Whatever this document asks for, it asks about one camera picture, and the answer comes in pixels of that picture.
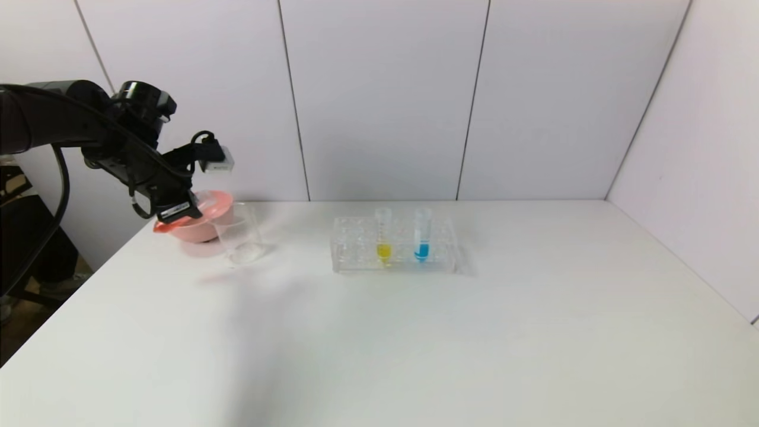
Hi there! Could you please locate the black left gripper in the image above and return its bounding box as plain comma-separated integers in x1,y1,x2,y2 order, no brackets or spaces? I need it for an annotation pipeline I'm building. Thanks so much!
141,174,203,224

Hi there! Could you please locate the test tube with blue pigment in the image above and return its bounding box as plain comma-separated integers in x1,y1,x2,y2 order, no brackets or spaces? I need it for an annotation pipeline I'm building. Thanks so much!
413,208,432,263

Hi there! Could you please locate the clear acrylic test tube rack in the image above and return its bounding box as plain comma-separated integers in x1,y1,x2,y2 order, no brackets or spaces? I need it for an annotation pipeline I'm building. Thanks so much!
331,216,458,275

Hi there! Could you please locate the test tube with yellow pigment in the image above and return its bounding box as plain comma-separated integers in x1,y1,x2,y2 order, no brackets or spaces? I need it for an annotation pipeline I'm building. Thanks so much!
375,208,393,266

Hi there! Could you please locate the pink plastic bowl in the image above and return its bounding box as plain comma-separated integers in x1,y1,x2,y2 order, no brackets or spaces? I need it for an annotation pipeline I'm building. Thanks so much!
153,190,234,244

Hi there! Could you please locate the clear glass beaker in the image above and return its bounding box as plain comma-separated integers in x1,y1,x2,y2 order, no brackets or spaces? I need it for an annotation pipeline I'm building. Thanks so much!
213,202,266,266

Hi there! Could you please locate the dark background furniture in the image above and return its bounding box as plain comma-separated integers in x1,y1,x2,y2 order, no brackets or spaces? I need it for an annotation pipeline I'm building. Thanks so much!
0,166,81,297

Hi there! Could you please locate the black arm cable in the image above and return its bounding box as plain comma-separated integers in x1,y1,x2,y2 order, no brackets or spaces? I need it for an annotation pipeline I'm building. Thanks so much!
0,144,71,297

